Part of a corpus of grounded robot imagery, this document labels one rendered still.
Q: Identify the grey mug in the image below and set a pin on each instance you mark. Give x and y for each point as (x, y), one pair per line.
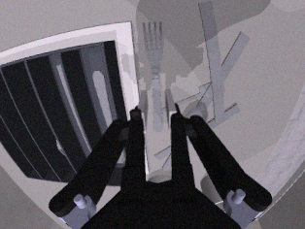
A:
(210, 191)
(160, 178)

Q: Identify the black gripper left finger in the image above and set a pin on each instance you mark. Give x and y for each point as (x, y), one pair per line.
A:
(75, 204)

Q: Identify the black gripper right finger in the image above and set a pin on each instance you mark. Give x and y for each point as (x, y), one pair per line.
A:
(244, 199)

